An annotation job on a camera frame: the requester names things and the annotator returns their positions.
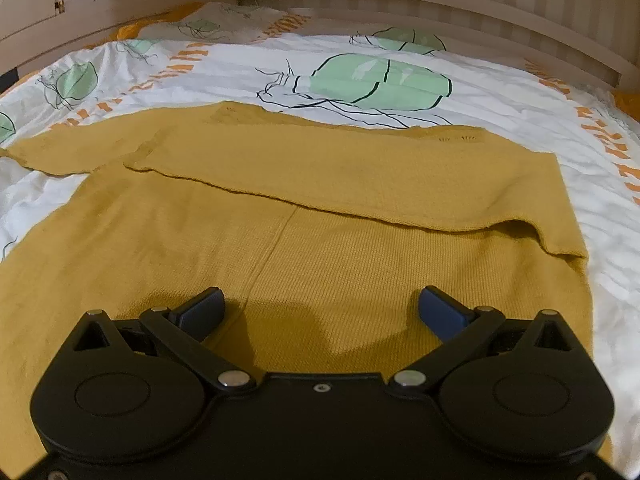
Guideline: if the yellow knit sweater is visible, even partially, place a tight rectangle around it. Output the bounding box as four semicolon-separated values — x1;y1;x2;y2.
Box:
0;101;614;465

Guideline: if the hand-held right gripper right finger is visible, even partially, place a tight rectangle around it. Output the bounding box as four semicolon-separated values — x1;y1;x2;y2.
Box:
389;285;584;395

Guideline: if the white leaf-print duvet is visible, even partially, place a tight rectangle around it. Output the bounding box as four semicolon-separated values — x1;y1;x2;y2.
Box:
0;0;640;476

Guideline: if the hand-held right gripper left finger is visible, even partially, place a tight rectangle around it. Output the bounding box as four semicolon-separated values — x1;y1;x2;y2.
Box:
72;286;257;392

